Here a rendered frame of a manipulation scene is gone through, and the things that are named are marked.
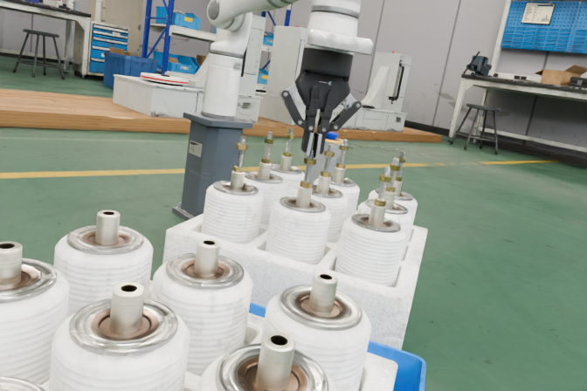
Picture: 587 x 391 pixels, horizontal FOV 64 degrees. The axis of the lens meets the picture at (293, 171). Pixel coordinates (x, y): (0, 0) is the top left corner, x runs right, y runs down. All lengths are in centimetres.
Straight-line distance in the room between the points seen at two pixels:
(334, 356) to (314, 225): 33
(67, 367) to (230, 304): 15
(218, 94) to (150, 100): 162
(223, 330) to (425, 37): 646
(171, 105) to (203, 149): 166
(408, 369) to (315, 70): 43
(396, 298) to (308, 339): 29
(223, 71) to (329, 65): 65
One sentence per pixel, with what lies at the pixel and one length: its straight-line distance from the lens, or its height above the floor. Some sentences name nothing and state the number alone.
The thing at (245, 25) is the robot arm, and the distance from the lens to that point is 133.
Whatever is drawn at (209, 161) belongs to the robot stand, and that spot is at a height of 18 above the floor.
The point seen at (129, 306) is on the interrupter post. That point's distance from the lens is 36.
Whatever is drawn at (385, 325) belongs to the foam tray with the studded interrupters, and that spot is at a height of 13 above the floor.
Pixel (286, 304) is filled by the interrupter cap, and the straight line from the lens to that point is 43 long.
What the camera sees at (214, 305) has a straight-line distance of 44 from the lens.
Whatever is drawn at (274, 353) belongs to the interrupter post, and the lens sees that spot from 32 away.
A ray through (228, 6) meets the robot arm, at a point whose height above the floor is 59.
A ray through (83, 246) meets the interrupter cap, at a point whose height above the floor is 25.
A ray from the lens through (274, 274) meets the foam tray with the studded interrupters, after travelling 71.
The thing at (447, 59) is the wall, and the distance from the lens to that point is 657.
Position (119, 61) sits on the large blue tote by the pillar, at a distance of 541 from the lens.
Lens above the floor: 45
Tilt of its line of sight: 11 degrees down
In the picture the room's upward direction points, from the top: 9 degrees clockwise
